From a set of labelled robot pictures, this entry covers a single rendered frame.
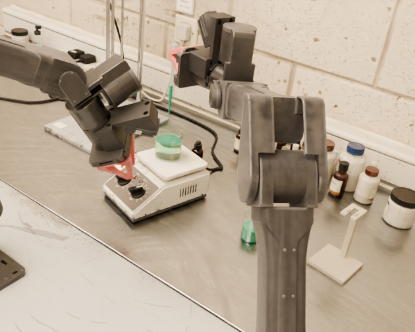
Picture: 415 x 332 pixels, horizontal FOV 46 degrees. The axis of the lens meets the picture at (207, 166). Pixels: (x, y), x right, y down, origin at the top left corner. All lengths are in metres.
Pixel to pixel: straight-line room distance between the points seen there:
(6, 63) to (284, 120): 0.42
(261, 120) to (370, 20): 0.76
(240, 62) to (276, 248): 0.36
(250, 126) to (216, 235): 0.50
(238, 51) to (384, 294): 0.52
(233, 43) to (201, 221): 0.41
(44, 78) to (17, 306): 0.37
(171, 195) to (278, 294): 0.53
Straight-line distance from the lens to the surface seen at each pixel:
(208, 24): 0.86
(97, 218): 1.04
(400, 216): 1.16
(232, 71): 0.81
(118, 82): 0.85
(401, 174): 1.30
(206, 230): 1.02
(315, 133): 0.56
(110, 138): 0.87
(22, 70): 0.79
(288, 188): 0.55
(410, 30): 1.25
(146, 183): 1.04
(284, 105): 0.59
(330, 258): 1.01
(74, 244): 0.97
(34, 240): 0.99
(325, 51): 1.32
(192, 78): 0.91
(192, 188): 1.07
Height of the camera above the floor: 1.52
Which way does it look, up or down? 30 degrees down
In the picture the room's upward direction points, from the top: 7 degrees clockwise
